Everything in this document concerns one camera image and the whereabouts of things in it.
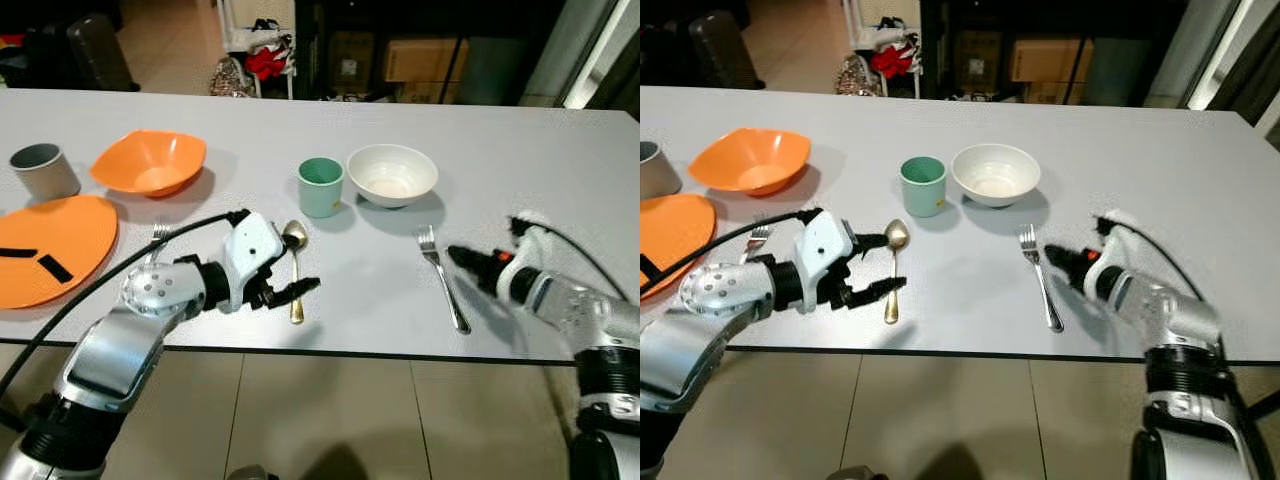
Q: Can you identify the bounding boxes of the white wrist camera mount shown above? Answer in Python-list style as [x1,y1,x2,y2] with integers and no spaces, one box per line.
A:
[1083,210,1139,297]
[222,212,285,301]
[497,210,556,301]
[798,210,858,301]

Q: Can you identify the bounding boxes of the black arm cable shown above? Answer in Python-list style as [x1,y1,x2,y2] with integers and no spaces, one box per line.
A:
[0,208,251,401]
[508,214,633,301]
[640,208,824,301]
[1096,214,1280,473]

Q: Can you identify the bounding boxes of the gold spoon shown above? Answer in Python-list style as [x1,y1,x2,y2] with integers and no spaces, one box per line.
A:
[881,218,912,326]
[281,219,310,326]

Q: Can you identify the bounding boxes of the orange bowl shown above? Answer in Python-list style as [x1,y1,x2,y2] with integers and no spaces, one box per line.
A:
[687,127,814,197]
[89,129,209,199]

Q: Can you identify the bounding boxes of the dark brown cardboard box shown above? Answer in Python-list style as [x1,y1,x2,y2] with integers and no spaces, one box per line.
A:
[329,30,377,87]
[954,30,1002,87]

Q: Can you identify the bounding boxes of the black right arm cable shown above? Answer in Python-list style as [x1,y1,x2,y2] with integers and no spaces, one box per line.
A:
[508,214,633,301]
[1096,214,1280,473]

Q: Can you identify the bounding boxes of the light brown cardboard box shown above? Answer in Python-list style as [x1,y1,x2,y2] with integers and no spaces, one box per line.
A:
[1009,37,1095,84]
[382,37,470,84]

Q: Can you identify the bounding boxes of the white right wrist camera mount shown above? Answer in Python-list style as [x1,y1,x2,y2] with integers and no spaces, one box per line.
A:
[1083,210,1139,297]
[497,210,556,301]

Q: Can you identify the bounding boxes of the white bowl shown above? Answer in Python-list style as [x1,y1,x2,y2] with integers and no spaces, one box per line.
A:
[950,143,1043,210]
[346,144,440,210]

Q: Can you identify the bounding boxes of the grey cup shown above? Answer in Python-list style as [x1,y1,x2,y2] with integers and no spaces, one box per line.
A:
[9,143,82,202]
[640,140,684,200]

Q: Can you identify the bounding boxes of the white rack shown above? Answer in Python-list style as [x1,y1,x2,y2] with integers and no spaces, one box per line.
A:
[218,0,300,100]
[844,0,927,100]

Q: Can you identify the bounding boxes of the red cloth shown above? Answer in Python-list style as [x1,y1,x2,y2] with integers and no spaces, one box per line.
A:
[244,44,292,82]
[871,44,917,80]

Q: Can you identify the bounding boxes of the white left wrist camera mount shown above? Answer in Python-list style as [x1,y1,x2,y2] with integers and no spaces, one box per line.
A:
[798,210,858,301]
[222,212,285,301]

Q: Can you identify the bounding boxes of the orange flat plate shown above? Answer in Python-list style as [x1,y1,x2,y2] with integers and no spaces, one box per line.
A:
[0,195,120,310]
[640,193,719,300]

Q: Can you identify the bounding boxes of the patterned bag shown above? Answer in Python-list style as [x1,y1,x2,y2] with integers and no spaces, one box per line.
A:
[837,55,882,99]
[209,57,257,99]

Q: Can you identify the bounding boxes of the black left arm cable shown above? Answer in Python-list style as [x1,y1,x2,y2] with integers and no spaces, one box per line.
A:
[0,208,251,401]
[640,208,824,301]

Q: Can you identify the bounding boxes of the green cup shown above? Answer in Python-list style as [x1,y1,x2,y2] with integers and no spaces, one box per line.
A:
[898,156,949,219]
[297,157,346,220]

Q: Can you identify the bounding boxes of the black suitcase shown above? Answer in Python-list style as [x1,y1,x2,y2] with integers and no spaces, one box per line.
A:
[687,10,767,91]
[64,12,142,93]

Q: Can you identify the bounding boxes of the long grey dining table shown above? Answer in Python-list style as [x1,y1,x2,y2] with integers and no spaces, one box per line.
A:
[640,85,1280,366]
[0,88,641,364]

